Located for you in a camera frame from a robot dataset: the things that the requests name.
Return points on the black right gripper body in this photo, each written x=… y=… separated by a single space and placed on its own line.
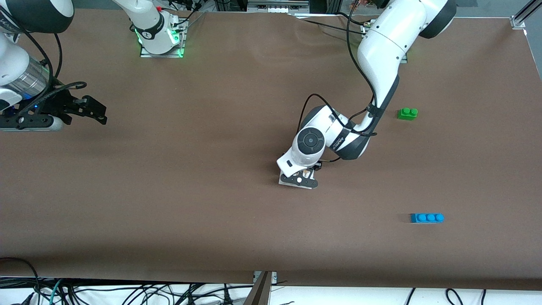
x=63 y=103

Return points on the white studded base plate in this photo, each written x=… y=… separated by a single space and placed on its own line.
x=280 y=181

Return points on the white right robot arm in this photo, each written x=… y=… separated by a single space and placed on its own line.
x=8 y=55

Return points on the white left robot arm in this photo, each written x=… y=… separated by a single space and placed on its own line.
x=385 y=46

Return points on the green two-stud block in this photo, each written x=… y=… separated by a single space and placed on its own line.
x=407 y=114

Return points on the blue three-stud block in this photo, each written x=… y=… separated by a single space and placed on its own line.
x=427 y=218

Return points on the brown table cover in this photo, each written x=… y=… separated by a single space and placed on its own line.
x=271 y=106

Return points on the silver power strip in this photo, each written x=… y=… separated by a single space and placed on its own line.
x=275 y=7

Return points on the silver table edge bracket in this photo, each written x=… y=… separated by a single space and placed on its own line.
x=255 y=275

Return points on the brown metal post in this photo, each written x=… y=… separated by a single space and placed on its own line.
x=260 y=292

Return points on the aluminium frame profile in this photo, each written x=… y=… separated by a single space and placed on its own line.
x=517 y=21

